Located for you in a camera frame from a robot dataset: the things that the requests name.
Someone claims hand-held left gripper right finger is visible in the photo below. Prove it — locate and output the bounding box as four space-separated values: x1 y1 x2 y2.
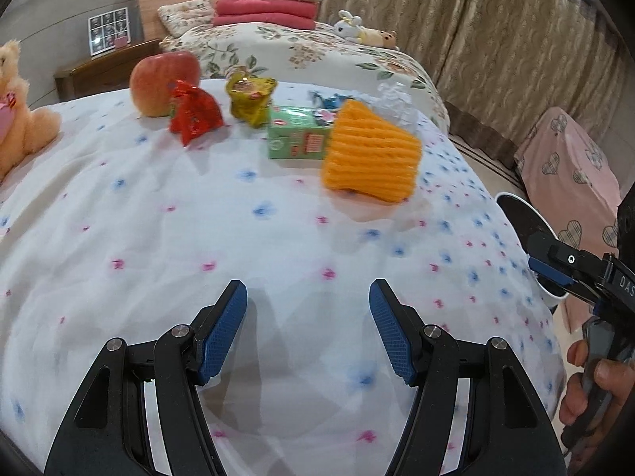
368 279 569 476

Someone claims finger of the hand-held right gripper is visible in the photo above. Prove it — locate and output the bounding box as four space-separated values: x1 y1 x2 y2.
570 280 606 304
527 232 608 287

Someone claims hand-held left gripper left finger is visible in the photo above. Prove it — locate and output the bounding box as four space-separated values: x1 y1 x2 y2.
44 280 249 476

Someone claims black bin with white rim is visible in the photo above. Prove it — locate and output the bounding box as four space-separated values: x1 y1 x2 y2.
496 192 571 308

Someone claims large orange foam net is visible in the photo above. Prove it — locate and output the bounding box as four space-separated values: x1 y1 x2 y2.
321 99 423 204

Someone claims green snack box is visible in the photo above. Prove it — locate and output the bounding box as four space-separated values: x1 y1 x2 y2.
268 105 338 160

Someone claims small red snack wrapper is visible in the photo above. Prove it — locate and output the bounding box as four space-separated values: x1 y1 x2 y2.
169 80 224 147

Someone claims clear plastic bag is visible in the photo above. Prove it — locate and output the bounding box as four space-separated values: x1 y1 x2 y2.
372 79 422 134

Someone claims yellow snack packet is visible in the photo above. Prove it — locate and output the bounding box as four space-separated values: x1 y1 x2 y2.
225 72 277 130

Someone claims small blue wrapper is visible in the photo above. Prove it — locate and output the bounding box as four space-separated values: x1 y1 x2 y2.
308 89 350 125

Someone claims person's right hand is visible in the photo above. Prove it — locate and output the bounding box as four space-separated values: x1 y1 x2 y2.
560 340 635 476

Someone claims pink heart print cover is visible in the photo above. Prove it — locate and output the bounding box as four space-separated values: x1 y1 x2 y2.
513 106 631 333

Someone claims red apple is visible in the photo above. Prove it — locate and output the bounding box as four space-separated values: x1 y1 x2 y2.
130 51 202 118

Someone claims beige patterned curtain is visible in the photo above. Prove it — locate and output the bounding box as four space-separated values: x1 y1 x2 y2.
243 0 631 144

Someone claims yellow plush toy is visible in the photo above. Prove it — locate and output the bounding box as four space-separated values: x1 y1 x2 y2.
360 27 402 51

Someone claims bed with floral cover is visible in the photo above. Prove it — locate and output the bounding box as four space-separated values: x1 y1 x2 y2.
159 20 451 132

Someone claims wooden nightstand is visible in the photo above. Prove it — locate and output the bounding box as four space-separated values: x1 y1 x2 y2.
54 38 162 101

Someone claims beige teddy bear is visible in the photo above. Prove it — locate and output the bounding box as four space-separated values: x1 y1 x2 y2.
0 38 61 182

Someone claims white rabbit plush toy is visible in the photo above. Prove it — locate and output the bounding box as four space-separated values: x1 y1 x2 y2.
333 10 365 43

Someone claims small floral pillow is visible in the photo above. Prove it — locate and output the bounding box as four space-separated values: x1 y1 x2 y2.
158 0 219 38

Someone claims red folded quilt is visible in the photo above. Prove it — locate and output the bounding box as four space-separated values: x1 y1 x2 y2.
212 0 321 29

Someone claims photo collage frame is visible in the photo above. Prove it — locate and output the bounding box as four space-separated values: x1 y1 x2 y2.
88 6 132 56

